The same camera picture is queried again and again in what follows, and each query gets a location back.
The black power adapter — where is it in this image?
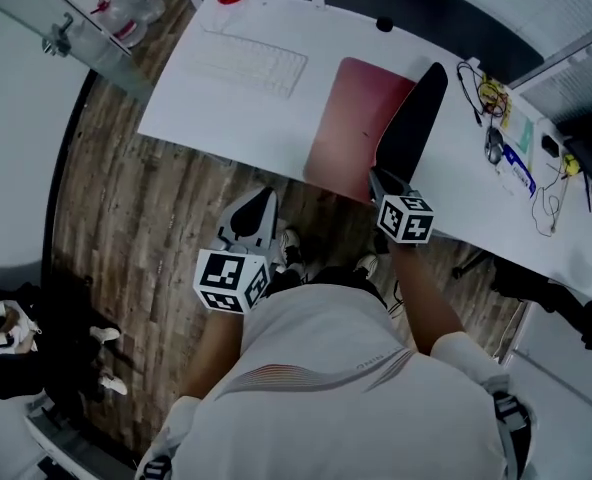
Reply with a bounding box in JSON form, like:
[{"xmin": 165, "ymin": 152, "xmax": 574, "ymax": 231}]
[{"xmin": 540, "ymin": 134, "xmax": 563, "ymax": 159}]

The person's right forearm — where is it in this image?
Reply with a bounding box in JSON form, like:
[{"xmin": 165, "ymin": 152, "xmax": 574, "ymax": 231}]
[{"xmin": 387, "ymin": 241, "xmax": 468, "ymax": 358}]

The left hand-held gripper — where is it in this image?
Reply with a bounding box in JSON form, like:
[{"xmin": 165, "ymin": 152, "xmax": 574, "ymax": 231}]
[{"xmin": 193, "ymin": 187, "xmax": 279, "ymax": 315}]

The white keyboard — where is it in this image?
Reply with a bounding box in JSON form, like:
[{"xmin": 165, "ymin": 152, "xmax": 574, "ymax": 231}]
[{"xmin": 183, "ymin": 30, "xmax": 310, "ymax": 100}]

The green notebook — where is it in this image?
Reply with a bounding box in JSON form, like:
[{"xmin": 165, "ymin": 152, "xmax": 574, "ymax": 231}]
[{"xmin": 504, "ymin": 111, "xmax": 535, "ymax": 169}]

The person's left forearm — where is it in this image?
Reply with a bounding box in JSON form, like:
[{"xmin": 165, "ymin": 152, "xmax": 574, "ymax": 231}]
[{"xmin": 179, "ymin": 310, "xmax": 248, "ymax": 402}]

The green glass partition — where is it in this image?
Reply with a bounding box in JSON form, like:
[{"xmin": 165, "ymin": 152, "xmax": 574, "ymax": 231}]
[{"xmin": 0, "ymin": 0, "xmax": 153, "ymax": 100}]

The person's white shoe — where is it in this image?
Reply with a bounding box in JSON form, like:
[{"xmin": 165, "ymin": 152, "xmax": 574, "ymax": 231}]
[
  {"xmin": 353, "ymin": 252, "xmax": 380, "ymax": 278},
  {"xmin": 275, "ymin": 227, "xmax": 306, "ymax": 275}
]

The black office chair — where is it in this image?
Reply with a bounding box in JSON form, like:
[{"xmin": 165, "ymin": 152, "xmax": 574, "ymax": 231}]
[{"xmin": 450, "ymin": 247, "xmax": 592, "ymax": 352}]

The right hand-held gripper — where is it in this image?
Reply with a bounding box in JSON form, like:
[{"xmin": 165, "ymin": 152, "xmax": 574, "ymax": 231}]
[{"xmin": 368, "ymin": 167, "xmax": 436, "ymax": 245}]

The black cable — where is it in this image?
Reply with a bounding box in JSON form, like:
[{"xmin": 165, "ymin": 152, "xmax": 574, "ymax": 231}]
[{"xmin": 456, "ymin": 60, "xmax": 507, "ymax": 128}]

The pink desk mat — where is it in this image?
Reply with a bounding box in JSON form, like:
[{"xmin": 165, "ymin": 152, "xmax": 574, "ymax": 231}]
[{"xmin": 303, "ymin": 56, "xmax": 450, "ymax": 205}]

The person's white shirt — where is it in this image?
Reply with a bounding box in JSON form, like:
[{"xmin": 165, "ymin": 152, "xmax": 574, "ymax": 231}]
[{"xmin": 135, "ymin": 282, "xmax": 532, "ymax": 480}]

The yellow wire bundle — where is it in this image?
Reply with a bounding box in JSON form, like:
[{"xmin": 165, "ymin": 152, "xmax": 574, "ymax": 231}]
[{"xmin": 477, "ymin": 74, "xmax": 513, "ymax": 119}]

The blue and white package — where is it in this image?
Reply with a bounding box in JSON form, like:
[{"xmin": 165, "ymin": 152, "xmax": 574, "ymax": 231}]
[{"xmin": 495, "ymin": 142, "xmax": 538, "ymax": 200}]

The grey computer mouse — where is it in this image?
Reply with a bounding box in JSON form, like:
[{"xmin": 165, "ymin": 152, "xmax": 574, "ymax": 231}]
[{"xmin": 484, "ymin": 126, "xmax": 507, "ymax": 166}]

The grey harness strap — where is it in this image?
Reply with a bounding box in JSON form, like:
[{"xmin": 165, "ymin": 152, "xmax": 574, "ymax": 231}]
[
  {"xmin": 135, "ymin": 454, "xmax": 173, "ymax": 480},
  {"xmin": 492, "ymin": 390, "xmax": 533, "ymax": 480}
]

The metal partition clamp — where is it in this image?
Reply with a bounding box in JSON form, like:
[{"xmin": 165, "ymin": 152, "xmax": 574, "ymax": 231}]
[{"xmin": 41, "ymin": 12, "xmax": 75, "ymax": 59}]

